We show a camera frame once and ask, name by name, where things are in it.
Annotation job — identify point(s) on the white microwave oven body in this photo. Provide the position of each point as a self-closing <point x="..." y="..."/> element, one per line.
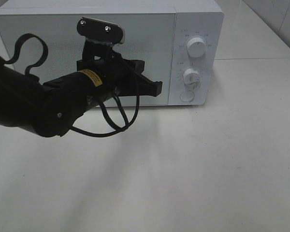
<point x="192" y="17"/>

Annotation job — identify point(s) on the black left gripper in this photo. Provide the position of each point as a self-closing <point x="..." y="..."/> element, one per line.
<point x="117" y="72"/>

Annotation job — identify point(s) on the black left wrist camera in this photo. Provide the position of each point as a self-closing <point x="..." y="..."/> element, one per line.
<point x="100" y="31"/>

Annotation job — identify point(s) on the white timer knob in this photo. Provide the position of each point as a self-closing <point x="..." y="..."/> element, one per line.
<point x="191" y="76"/>

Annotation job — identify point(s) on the round white door button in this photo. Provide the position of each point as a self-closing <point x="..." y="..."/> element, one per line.
<point x="187" y="96"/>

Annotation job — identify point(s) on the white microwave door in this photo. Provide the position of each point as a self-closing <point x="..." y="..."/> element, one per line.
<point x="148" y="37"/>

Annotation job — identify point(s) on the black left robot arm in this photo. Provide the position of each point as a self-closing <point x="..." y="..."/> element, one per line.
<point x="50" y="109"/>

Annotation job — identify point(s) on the upper white power knob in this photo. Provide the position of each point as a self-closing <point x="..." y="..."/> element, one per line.
<point x="196" y="46"/>

